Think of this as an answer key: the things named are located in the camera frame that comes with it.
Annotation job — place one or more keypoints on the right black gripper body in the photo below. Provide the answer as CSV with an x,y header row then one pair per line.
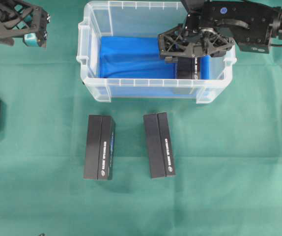
x,y
181,42

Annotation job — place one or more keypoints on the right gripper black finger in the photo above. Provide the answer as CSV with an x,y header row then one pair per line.
x,y
171,59

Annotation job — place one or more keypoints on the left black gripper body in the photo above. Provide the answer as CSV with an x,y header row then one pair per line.
x,y
18,17

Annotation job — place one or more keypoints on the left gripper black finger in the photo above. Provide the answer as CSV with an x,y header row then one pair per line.
x,y
30,39

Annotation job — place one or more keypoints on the black camera box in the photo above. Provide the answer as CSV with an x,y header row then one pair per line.
x,y
159,147
187,68
99,148

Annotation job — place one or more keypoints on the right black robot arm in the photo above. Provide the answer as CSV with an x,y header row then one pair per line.
x,y
213,27

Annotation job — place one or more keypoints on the clear plastic storage case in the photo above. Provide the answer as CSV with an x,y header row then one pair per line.
x,y
142,19

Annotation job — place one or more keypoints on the blue foam liner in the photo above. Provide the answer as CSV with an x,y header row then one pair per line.
x,y
138,58

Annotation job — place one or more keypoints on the green table cloth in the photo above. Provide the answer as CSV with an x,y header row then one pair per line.
x,y
227,154

